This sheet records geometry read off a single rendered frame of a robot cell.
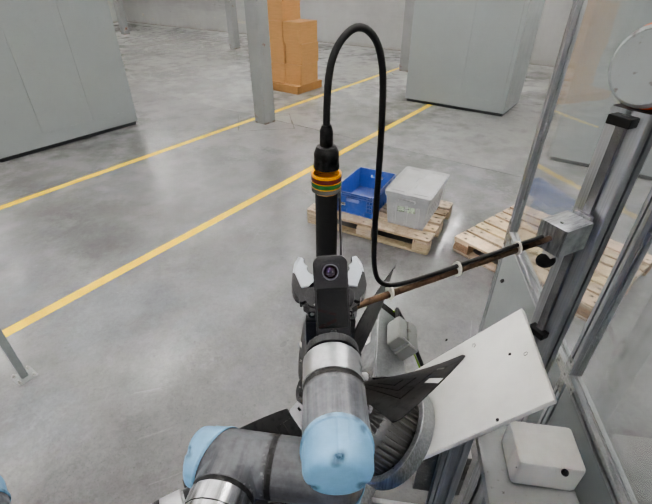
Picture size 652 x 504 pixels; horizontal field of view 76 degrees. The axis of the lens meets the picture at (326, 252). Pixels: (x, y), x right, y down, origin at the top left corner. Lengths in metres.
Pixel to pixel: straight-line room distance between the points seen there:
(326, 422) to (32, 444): 2.45
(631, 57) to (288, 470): 0.96
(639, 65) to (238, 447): 0.98
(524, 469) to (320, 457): 0.96
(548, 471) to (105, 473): 1.97
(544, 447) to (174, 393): 1.98
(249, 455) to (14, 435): 2.41
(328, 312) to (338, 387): 0.11
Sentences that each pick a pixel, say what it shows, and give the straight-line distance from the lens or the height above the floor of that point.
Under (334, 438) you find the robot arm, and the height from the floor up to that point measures 1.66.
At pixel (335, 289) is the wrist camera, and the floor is 1.69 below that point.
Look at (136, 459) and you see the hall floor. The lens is 2.52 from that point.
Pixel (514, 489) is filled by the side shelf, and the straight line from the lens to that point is 1.41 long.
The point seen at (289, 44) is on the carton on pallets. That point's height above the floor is 0.85.
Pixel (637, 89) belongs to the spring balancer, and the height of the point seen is 1.84.
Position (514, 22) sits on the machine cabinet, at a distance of 7.58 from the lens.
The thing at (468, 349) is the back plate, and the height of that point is 1.24.
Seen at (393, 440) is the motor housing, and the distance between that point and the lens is 1.05.
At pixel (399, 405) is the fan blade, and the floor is 1.41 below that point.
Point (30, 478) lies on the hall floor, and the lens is 2.70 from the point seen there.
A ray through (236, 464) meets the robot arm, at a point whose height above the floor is 1.56.
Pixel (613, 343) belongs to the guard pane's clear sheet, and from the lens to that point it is 1.35.
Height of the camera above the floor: 2.04
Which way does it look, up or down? 34 degrees down
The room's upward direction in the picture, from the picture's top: straight up
